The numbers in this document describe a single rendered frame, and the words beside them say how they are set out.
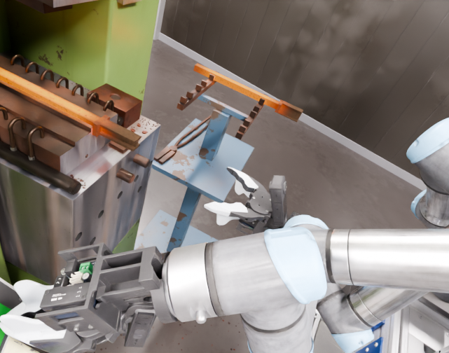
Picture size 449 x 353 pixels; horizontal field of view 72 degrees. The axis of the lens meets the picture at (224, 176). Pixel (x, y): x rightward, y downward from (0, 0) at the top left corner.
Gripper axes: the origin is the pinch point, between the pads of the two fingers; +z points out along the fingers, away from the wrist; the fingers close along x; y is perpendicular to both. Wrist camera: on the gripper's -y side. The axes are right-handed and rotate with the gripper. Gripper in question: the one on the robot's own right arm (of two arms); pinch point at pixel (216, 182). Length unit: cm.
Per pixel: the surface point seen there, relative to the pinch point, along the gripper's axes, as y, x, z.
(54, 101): -0.9, -1.2, 41.7
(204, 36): 71, 293, 107
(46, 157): 4.0, -12.6, 34.0
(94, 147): 6.5, -1.2, 30.7
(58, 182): 5.9, -15.4, 28.7
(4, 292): 0.5, -38.9, 16.6
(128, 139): -1.2, -1.6, 22.0
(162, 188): 100, 85, 41
